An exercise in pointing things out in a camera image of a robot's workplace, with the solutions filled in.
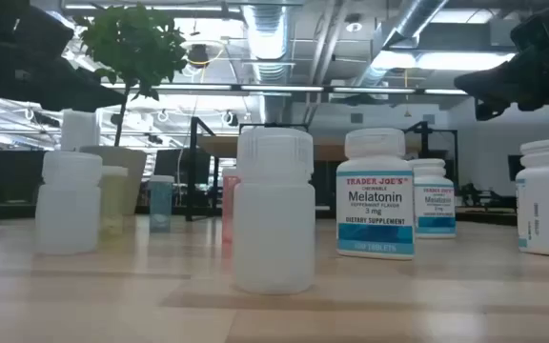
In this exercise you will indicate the yellow translucent pill vial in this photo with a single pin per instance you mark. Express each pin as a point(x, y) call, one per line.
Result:
point(114, 200)

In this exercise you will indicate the white building column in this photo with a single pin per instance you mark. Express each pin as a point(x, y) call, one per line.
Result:
point(79, 129)

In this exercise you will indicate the white melatonin bottle blue label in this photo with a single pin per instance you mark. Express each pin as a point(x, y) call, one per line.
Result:
point(374, 200)
point(548, 200)
point(435, 205)

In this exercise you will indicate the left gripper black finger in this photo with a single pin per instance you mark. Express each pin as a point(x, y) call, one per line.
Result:
point(69, 90)

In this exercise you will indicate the translucent white plastic bottle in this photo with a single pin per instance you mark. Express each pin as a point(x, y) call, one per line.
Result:
point(68, 214)
point(274, 228)

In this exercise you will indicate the ribbed silver ventilation duct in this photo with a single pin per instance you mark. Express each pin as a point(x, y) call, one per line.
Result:
point(266, 38)

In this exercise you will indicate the green leafy plant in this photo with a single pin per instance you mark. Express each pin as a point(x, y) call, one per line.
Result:
point(136, 43)

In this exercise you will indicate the cream round plant pot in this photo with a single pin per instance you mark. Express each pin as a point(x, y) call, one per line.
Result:
point(129, 181)

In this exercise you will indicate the wooden shelf with black frame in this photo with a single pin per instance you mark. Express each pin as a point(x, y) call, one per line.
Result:
point(217, 147)

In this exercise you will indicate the smooth silver ventilation duct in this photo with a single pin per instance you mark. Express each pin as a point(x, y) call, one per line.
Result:
point(408, 28)

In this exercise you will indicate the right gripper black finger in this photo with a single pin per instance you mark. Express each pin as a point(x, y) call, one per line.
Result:
point(491, 83)
point(490, 110)

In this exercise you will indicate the black monitor on arm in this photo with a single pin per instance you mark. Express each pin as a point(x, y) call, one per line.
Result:
point(515, 167)

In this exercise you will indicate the dark background desk monitor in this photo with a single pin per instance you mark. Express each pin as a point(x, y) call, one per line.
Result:
point(181, 167)

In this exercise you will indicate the red translucent pill vial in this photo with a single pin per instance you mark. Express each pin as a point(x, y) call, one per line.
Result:
point(229, 205)

